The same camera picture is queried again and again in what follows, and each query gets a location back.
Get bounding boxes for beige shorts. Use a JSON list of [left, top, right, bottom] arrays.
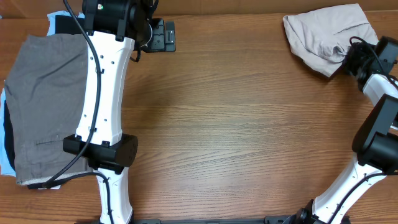
[[282, 3, 378, 78]]

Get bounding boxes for grey shorts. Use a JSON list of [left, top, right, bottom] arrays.
[[4, 33, 94, 186]]

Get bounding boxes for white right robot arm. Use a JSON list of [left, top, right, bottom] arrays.
[[282, 36, 397, 224]]

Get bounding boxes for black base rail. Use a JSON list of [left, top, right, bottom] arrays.
[[74, 215, 351, 224]]

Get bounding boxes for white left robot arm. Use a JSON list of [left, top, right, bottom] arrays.
[[63, 1, 175, 223]]

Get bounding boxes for black garment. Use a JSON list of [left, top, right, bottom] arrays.
[[2, 14, 88, 190]]

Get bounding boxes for light blue garment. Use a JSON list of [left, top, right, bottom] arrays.
[[1, 11, 71, 177]]

